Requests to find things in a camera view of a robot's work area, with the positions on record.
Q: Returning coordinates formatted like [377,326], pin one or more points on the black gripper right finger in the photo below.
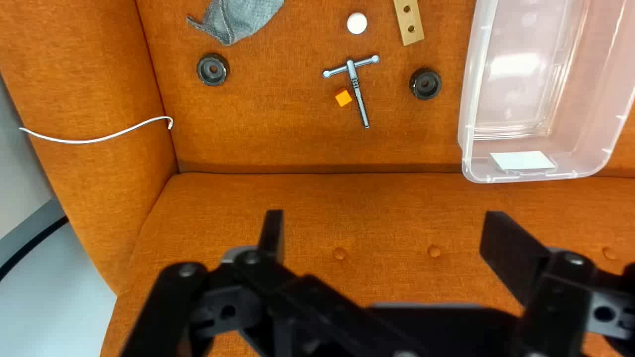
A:
[567,298]

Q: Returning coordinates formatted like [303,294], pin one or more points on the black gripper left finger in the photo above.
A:
[264,304]

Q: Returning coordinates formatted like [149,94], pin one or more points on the orange fabric sofa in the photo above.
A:
[297,205]

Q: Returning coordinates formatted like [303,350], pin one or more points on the small orange cube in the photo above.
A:
[343,98]

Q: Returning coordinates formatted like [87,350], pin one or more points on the clear plastic bin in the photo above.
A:
[528,66]

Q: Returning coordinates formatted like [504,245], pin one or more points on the black round rubber cap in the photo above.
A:
[414,84]
[202,70]

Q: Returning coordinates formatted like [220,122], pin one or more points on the grey crumpled cloth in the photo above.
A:
[238,17]

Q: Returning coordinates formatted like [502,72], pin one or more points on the small white disc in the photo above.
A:
[357,23]

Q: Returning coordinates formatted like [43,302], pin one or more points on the wooden block with holes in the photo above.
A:
[401,29]

